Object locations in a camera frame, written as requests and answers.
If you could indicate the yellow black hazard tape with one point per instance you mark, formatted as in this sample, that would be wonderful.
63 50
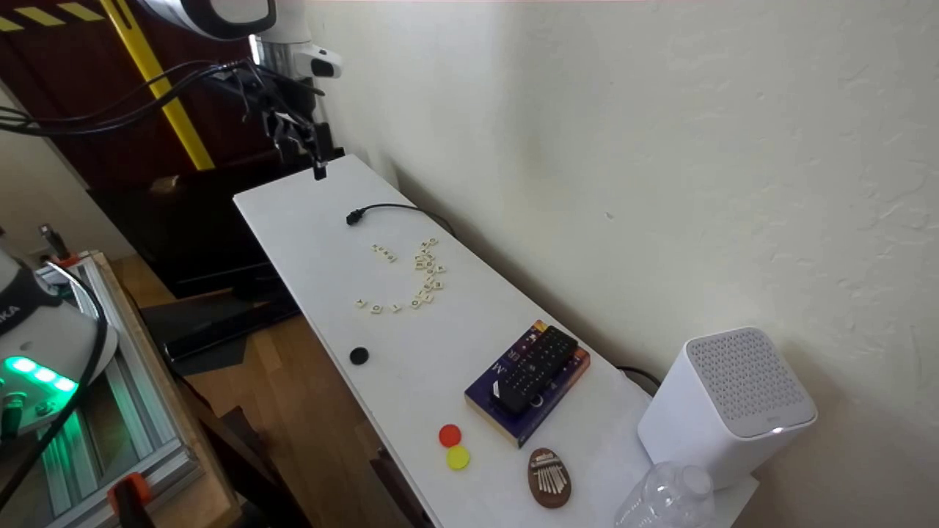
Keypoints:
39 15

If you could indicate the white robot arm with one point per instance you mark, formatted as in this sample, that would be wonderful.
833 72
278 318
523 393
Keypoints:
237 10

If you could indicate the yellow disc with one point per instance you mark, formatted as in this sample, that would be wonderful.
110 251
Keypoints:
457 458

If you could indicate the orange clamp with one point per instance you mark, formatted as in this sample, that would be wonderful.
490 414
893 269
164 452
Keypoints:
127 493

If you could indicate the clear plastic bottle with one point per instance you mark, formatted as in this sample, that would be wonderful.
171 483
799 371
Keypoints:
663 499

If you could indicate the dark brown cabinet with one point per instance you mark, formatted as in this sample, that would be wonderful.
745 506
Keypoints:
76 98

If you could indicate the black flat floor object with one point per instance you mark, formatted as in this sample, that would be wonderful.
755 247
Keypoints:
215 327

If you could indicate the aluminium frame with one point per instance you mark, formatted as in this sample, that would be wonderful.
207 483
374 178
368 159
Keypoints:
136 430

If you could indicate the brown oval object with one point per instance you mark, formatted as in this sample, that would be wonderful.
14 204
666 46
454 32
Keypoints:
548 477

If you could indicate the dark blue electronic box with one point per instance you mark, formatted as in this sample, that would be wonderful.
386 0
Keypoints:
537 411

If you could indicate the white mesh speaker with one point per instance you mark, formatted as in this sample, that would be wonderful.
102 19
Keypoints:
721 411

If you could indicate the black remote control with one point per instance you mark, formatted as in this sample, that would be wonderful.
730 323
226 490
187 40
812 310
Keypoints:
531 371

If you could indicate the yellow pole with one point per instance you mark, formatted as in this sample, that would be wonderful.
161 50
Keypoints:
161 90

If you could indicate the red disc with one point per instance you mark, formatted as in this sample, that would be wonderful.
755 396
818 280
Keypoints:
449 436

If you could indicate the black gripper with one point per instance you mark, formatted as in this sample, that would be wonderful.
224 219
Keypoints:
295 119

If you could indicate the white device with green lights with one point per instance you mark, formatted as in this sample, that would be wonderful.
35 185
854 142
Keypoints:
39 339

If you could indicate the black low bench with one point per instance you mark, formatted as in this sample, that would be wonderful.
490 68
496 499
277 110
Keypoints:
195 236

